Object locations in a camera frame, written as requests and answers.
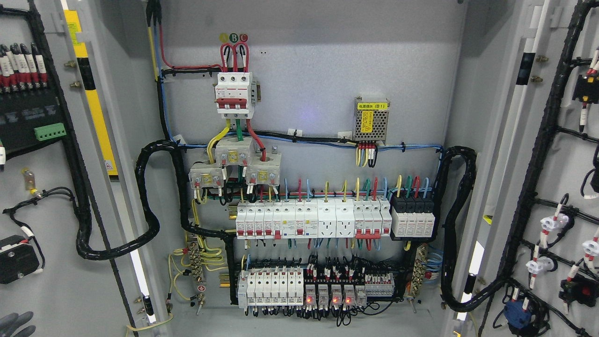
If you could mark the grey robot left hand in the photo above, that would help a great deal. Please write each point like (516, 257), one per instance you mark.
(14, 325)

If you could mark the grey cabinet door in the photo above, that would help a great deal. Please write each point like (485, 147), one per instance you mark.
(71, 296)
(530, 210)

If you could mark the yellow test terminal block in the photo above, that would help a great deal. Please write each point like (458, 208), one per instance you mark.
(30, 183)

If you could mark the brass ground bar left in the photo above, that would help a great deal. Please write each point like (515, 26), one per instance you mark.
(196, 266)

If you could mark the brass ground bar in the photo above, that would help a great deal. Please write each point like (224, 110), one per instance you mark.
(419, 270)
(196, 266)

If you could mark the black digital power meter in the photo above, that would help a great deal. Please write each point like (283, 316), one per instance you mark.
(22, 112)

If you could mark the white current transformer left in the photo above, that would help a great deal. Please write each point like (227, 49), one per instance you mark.
(206, 175)

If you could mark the white current transformer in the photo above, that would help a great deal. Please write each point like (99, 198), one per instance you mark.
(206, 175)
(264, 172)
(232, 152)

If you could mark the lower relay terminal row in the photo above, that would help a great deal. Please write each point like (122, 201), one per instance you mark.
(313, 288)

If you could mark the white current transformer middle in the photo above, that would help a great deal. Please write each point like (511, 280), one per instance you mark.
(232, 152)

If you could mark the white current transformer right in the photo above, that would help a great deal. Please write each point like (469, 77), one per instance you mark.
(264, 172)

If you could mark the red white main breaker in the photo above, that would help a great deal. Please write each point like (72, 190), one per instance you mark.
(236, 95)

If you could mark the white breaker and socket row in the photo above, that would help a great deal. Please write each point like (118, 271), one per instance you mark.
(332, 218)

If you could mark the metal mesh power supply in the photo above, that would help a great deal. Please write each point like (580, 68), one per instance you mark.
(371, 119)

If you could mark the black surge protector block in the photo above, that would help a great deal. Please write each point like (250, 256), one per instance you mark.
(413, 219)

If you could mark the brass ground bar right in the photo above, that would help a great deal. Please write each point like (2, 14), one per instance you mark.
(419, 270)

